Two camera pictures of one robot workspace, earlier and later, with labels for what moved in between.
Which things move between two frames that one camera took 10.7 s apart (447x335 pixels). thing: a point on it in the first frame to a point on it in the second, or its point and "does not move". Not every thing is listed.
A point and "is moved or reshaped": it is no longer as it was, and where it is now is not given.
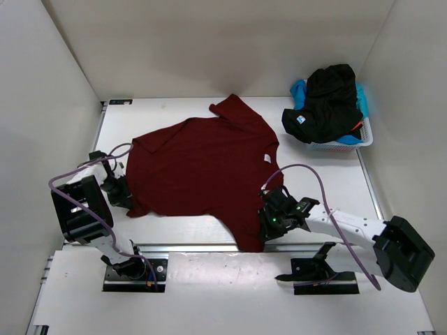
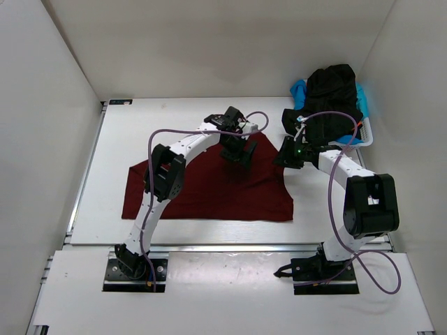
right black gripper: [267, 232] to [286, 158]
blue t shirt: [299, 88] does not move
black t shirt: [332, 110] does not move
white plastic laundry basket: [366, 135] does not move
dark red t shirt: [209, 166] is moved or reshaped
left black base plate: [157, 268] does not move
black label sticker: [120, 101] does not move
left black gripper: [122, 199] to [239, 155]
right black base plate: [314, 276] does not move
